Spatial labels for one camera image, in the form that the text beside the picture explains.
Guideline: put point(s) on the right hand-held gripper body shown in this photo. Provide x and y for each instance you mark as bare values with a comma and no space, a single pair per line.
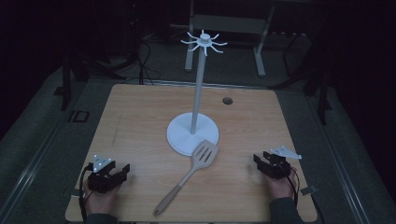
277,166

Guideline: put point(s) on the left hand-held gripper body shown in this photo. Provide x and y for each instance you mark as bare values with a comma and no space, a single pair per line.
101,182

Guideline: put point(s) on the person's left hand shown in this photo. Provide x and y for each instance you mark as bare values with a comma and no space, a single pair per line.
99,200

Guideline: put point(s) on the person's right hand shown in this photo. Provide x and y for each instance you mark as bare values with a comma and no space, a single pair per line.
281,186

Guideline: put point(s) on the grey tape strip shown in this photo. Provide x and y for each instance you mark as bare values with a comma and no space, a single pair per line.
308,190

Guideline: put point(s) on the black floor socket box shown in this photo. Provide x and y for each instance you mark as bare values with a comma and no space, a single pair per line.
79,116

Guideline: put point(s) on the beige slotted spatula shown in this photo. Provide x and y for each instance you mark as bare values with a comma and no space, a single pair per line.
193,171

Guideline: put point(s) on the white hook rack stand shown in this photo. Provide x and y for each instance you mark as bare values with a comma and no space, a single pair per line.
193,133

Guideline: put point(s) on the dark metal stand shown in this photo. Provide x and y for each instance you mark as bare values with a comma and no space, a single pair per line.
322,93
66,84

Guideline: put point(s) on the grey metal desk frame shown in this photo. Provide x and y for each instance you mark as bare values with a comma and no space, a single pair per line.
230,28

